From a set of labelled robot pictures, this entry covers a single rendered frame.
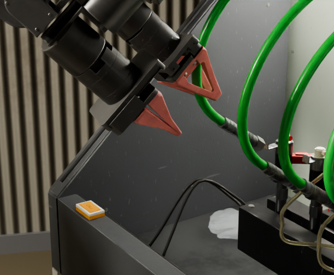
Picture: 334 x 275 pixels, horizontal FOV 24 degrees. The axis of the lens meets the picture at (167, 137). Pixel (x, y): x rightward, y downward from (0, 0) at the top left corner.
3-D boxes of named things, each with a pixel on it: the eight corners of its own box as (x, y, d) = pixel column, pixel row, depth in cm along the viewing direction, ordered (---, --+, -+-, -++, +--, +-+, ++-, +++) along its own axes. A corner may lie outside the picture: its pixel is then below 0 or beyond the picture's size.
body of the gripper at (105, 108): (170, 69, 93) (125, 29, 89) (113, 135, 93) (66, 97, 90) (152, 56, 99) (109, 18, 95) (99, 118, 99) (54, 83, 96)
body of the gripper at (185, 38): (176, 42, 118) (141, 9, 116) (203, 42, 109) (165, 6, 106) (149, 76, 117) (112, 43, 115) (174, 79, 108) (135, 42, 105)
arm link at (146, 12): (89, 11, 111) (97, 13, 106) (121, -26, 111) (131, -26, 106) (125, 44, 113) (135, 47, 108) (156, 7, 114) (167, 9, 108)
